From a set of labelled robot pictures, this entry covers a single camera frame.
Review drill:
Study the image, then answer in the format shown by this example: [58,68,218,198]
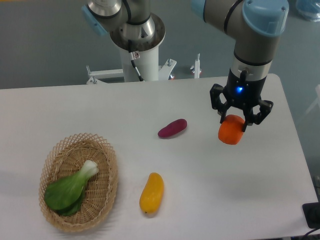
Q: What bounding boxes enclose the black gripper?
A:
[209,69,274,132]

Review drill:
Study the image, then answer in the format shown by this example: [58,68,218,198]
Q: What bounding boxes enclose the orange fruit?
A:
[218,114,245,145]

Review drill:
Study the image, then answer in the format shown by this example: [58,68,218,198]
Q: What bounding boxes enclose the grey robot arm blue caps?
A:
[81,0,289,129]

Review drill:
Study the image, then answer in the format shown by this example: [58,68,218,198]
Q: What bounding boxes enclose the woven wicker basket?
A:
[39,133,118,232]

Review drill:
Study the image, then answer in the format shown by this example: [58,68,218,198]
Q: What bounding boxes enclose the purple sweet potato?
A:
[157,118,188,138]

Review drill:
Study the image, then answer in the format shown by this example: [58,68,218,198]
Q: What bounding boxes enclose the blue object top right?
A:
[295,0,320,22]

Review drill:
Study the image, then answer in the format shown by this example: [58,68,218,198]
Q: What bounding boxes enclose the black device at table edge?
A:
[302,202,320,229]

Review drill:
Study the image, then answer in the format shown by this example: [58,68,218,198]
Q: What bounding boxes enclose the yellow mango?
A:
[139,172,165,215]

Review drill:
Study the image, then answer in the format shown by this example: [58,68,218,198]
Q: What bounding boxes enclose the green bok choy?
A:
[44,160,99,217]

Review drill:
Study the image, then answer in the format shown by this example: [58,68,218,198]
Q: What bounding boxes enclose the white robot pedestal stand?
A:
[85,12,203,85]

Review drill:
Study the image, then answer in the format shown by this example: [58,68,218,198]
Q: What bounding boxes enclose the black cable on pedestal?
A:
[127,39,145,82]

